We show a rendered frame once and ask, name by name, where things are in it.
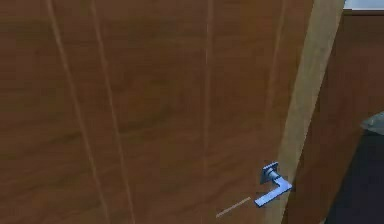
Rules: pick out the brown wooden room door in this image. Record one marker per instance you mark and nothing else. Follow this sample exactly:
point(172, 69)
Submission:
point(150, 100)

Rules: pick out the dark cabinet with grey top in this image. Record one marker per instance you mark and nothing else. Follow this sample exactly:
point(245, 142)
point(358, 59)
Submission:
point(360, 180)

